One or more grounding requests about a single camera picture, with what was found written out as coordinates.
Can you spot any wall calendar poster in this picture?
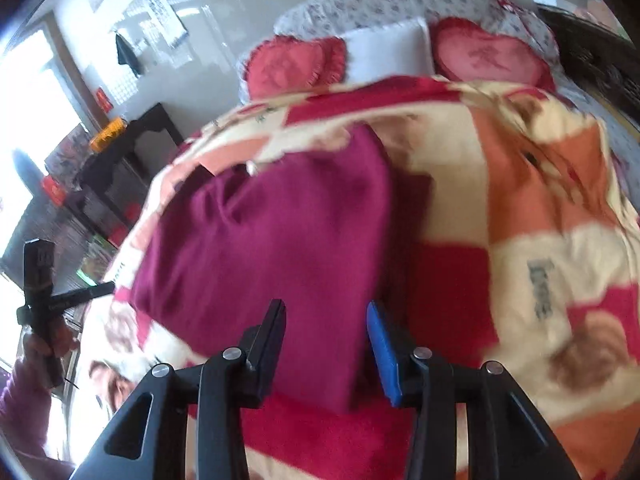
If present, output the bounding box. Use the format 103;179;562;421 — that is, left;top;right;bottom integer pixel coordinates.
144;0;189;48

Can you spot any black side table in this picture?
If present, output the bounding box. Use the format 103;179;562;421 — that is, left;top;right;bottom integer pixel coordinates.
64;103;184;245

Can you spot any purple left sleeve forearm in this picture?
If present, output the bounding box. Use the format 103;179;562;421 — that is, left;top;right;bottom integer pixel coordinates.
1;359;75;479

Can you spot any white pillow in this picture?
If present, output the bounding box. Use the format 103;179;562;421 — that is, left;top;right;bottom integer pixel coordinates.
341;16;435;84

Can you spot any orange red fleece blanket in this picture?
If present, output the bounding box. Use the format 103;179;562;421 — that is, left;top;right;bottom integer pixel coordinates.
77;76;639;479

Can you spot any dark carved wooden headboard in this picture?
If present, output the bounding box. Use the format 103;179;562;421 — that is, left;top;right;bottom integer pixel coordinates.
537;6;639;122

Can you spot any red heart pillow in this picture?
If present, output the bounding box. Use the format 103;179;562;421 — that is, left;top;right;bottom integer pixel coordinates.
430;18;555;92
244;36;347;101

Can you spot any left hand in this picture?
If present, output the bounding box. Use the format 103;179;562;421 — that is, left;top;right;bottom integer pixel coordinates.
23;318;79;360

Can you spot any right red heart pillow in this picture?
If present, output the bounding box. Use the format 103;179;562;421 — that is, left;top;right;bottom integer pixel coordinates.
430;18;555;92

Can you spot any left red heart pillow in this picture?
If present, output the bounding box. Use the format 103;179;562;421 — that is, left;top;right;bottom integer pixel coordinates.
244;36;347;101

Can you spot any maroon sweater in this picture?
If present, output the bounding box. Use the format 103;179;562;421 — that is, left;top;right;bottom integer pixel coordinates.
130;125;432;413

